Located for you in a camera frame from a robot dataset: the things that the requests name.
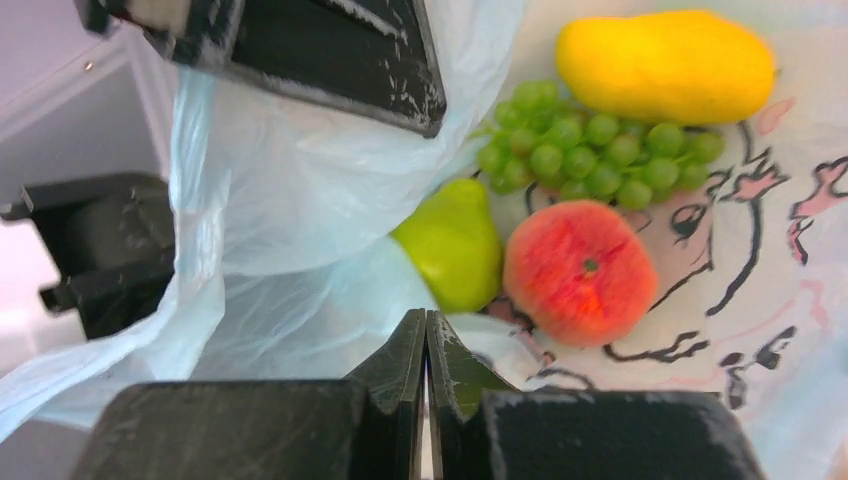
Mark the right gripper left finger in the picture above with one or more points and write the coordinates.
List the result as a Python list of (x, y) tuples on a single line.
[(388, 439)]

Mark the fake peach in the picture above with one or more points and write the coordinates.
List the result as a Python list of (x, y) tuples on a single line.
[(580, 272)]

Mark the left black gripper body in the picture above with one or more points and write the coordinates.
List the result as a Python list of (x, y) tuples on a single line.
[(112, 240)]

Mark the light blue plastic bag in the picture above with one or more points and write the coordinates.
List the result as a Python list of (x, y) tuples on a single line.
[(285, 268)]

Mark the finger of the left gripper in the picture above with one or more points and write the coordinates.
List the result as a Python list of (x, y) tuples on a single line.
[(374, 59)]

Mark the yellow fake mango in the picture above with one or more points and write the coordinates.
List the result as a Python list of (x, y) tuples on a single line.
[(691, 67)]

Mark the green fake pear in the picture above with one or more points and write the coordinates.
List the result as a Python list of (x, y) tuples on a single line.
[(452, 241)]

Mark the green fake grapes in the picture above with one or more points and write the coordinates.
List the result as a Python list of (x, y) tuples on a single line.
[(541, 139)]

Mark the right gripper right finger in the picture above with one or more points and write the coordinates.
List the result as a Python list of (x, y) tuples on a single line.
[(474, 415)]

